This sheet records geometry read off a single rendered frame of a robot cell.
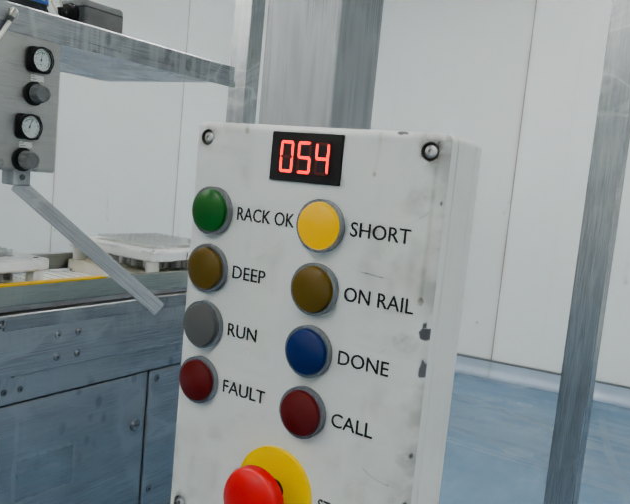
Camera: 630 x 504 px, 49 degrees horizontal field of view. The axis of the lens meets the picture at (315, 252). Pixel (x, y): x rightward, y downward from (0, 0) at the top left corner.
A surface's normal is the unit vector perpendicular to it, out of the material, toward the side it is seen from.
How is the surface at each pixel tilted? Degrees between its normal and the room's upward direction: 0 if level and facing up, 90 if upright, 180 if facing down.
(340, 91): 90
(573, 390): 90
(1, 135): 90
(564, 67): 90
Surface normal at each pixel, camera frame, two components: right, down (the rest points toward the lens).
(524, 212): -0.42, 0.06
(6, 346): 0.84, 0.14
